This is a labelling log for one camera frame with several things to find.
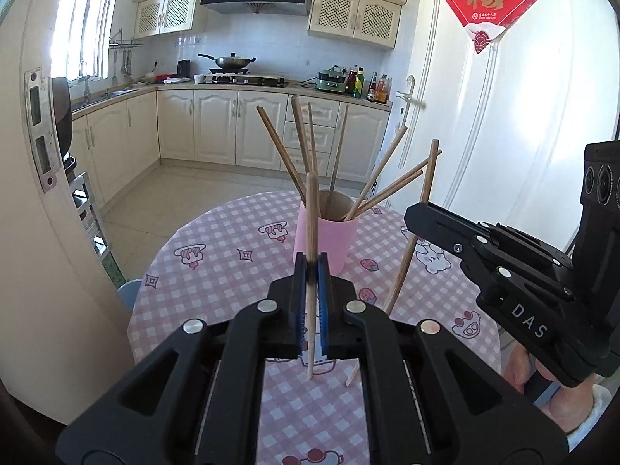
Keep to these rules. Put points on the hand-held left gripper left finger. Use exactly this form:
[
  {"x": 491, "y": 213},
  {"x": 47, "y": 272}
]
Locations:
[{"x": 300, "y": 300}]

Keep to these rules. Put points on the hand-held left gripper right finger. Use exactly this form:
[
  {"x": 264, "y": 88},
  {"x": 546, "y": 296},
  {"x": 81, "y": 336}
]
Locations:
[{"x": 323, "y": 300}]

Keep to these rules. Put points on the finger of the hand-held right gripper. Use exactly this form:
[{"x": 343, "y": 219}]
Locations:
[
  {"x": 436, "y": 225},
  {"x": 523, "y": 249}
]

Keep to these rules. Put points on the long wooden chopstick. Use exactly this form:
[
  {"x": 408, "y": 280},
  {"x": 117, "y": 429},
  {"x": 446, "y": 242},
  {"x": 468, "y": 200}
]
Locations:
[
  {"x": 311, "y": 213},
  {"x": 429, "y": 169},
  {"x": 352, "y": 377}
]

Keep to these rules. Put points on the pink chopstick holder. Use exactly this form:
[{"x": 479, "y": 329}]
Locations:
[{"x": 332, "y": 242}]

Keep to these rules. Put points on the bunch of wooden chopsticks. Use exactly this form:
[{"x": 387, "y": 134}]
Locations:
[{"x": 283, "y": 155}]

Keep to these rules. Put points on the person's right forearm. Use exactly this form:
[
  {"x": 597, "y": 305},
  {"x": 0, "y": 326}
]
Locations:
[{"x": 600, "y": 411}]

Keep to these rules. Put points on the person's right hand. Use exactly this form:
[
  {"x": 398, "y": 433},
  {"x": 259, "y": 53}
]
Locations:
[{"x": 517, "y": 368}]

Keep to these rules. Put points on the pink checked tablecloth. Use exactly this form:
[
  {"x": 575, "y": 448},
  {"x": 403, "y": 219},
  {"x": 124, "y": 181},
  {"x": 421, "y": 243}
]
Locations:
[{"x": 223, "y": 290}]

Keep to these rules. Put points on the white panelled door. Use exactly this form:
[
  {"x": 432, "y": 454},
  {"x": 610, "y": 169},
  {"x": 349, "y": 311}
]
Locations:
[{"x": 508, "y": 131}]

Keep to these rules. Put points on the row of condiment bottles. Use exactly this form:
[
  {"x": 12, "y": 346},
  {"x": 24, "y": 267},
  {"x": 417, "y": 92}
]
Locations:
[{"x": 358, "y": 85}]

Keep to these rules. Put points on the blue stool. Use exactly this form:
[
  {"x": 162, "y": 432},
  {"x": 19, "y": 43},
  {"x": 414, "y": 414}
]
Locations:
[{"x": 131, "y": 293}]

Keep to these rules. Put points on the green countertop appliance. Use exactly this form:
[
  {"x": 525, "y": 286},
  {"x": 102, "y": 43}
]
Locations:
[{"x": 332, "y": 81}]

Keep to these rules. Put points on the cream base kitchen cabinets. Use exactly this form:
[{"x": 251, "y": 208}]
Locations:
[{"x": 213, "y": 126}]

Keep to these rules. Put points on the gas stove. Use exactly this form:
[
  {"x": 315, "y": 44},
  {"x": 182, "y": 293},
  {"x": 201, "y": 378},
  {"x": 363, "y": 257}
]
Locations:
[{"x": 242, "y": 79}]

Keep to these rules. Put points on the cream upper kitchen cabinets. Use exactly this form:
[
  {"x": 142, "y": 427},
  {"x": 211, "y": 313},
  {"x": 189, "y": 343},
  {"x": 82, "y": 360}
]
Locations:
[{"x": 339, "y": 9}]

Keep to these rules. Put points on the black wok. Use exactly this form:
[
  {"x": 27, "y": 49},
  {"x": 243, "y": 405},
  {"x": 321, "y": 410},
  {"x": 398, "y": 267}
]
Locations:
[{"x": 232, "y": 63}]

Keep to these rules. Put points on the red and white dish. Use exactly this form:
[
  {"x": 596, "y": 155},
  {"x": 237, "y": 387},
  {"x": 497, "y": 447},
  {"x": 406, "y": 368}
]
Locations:
[{"x": 167, "y": 78}]

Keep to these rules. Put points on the sink faucet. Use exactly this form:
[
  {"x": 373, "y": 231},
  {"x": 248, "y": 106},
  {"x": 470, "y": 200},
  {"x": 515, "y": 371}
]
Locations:
[{"x": 86, "y": 82}]

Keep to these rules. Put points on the metal door strike plate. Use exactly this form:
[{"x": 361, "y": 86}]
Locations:
[{"x": 41, "y": 131}]

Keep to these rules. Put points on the kitchen window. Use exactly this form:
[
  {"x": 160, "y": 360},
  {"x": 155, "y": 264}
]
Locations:
[{"x": 82, "y": 19}]

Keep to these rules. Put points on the wall utensil rack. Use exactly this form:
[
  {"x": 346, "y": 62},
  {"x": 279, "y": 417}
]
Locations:
[{"x": 127, "y": 44}]

